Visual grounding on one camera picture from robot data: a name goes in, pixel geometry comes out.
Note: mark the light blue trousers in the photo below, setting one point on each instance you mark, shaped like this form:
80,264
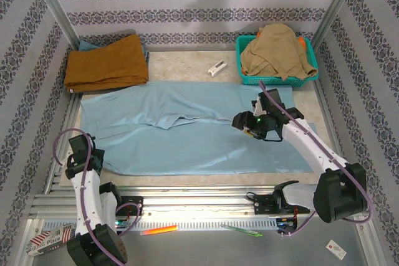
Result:
193,141

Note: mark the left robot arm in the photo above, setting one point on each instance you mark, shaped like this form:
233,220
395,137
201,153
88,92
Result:
88,203

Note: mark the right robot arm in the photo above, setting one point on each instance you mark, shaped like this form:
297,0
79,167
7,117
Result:
315,150

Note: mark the khaki crumpled trousers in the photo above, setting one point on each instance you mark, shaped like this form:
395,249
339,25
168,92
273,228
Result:
274,51

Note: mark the mustard brown folded trousers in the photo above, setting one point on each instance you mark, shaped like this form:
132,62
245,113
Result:
106,63

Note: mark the teal plastic basket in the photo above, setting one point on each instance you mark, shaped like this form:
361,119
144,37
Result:
274,81

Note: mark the small circuit board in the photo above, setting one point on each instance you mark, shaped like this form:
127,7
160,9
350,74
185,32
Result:
122,224
285,223

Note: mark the white plastic clip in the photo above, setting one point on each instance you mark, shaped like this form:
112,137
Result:
215,69

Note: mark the orange pen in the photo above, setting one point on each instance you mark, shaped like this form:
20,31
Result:
160,229

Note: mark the flag print Gung Place pack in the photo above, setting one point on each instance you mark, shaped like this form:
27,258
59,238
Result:
46,241

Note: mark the green pen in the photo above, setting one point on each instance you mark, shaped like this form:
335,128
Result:
241,230

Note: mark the white card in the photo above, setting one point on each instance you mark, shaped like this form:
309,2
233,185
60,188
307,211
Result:
336,248

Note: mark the aluminium side rail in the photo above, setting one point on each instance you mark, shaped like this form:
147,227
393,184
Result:
67,122
328,113

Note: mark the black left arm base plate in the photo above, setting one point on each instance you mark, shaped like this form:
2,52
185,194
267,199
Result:
134,205

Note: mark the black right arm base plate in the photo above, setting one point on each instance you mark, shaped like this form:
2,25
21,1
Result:
263,205

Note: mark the aluminium cross rail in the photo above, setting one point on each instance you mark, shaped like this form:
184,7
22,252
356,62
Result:
199,199

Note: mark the aluminium frame post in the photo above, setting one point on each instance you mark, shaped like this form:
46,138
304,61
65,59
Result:
53,7
338,4

